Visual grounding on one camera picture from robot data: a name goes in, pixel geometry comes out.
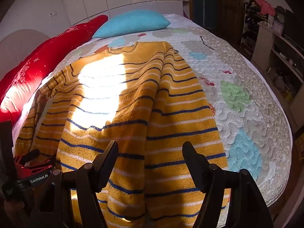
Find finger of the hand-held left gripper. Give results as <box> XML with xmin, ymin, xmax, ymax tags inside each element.
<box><xmin>19</xmin><ymin>148</ymin><xmax>40</xmax><ymax>165</ymax></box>

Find small table clock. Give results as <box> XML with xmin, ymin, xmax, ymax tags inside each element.
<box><xmin>275</xmin><ymin>12</ymin><xmax>286</xmax><ymax>26</ymax></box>

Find turquoise pillow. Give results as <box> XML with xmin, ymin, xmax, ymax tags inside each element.
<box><xmin>92</xmin><ymin>9</ymin><xmax>171</xmax><ymax>39</ymax></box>

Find red patterned duvet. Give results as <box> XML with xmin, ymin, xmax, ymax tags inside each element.
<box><xmin>0</xmin><ymin>15</ymin><xmax>109</xmax><ymax>124</ymax></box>

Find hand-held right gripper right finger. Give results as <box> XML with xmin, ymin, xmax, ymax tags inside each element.
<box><xmin>182</xmin><ymin>141</ymin><xmax>271</xmax><ymax>228</ymax></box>

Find quilted patterned bedspread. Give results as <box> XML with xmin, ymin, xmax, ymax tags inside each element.
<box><xmin>12</xmin><ymin>25</ymin><xmax>293</xmax><ymax>208</ymax></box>

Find pink clothes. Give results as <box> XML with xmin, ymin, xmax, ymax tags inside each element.
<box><xmin>254</xmin><ymin>0</ymin><xmax>276</xmax><ymax>17</ymax></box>

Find yellow striped towel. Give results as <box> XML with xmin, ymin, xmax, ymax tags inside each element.
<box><xmin>14</xmin><ymin>41</ymin><xmax>231</xmax><ymax>228</ymax></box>

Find cluttered shelf unit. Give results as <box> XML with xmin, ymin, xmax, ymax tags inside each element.
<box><xmin>240</xmin><ymin>0</ymin><xmax>304</xmax><ymax>121</ymax></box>

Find white bed sheet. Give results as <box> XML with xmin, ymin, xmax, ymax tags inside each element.
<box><xmin>163</xmin><ymin>14</ymin><xmax>197</xmax><ymax>29</ymax></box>

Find brown wooden door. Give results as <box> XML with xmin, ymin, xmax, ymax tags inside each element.
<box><xmin>217</xmin><ymin>0</ymin><xmax>244</xmax><ymax>41</ymax></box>

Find white round headboard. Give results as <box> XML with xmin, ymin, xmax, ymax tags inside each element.
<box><xmin>0</xmin><ymin>29</ymin><xmax>50</xmax><ymax>65</ymax></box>

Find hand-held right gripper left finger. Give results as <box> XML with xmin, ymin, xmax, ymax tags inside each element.
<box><xmin>31</xmin><ymin>141</ymin><xmax>119</xmax><ymax>228</ymax></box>

